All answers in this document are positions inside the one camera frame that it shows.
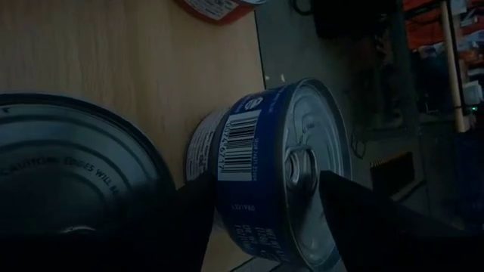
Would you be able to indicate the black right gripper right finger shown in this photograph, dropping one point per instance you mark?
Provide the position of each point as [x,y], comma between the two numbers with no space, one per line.
[378,234]

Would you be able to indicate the yellowish vertical pole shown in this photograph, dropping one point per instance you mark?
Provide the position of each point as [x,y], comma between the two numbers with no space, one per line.
[452,68]

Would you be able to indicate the red albacore tuna can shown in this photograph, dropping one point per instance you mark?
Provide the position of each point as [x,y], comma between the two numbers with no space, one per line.
[219,9]

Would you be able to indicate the orange panel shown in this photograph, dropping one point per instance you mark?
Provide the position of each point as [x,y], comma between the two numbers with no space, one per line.
[427,34]

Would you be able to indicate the blue white-label tuna can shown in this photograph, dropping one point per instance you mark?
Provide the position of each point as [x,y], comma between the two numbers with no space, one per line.
[261,151]
[75,158]

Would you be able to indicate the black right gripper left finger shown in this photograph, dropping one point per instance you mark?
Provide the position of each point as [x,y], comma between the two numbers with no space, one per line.
[189,226]

